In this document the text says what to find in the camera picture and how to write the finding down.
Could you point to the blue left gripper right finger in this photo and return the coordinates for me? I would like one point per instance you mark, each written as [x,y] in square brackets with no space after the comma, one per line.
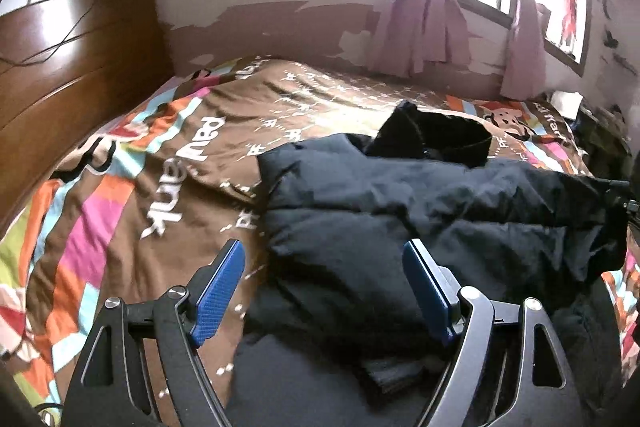
[435,290]

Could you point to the colourful monkey print duvet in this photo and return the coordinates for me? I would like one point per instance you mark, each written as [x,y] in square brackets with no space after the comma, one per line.
[104,252]

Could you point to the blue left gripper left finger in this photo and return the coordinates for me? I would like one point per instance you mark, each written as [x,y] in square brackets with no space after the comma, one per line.
[211,289]

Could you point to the dark navy padded jacket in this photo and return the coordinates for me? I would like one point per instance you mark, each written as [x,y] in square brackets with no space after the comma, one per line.
[335,336]

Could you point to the brown wooden headboard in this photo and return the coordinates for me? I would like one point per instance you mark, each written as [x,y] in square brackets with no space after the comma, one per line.
[69,67]

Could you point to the dark cluttered bedside items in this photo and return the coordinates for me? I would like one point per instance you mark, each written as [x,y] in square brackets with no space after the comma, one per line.
[603,145]

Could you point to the white object beside bed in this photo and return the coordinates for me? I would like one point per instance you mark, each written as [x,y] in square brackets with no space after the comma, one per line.
[567,104]

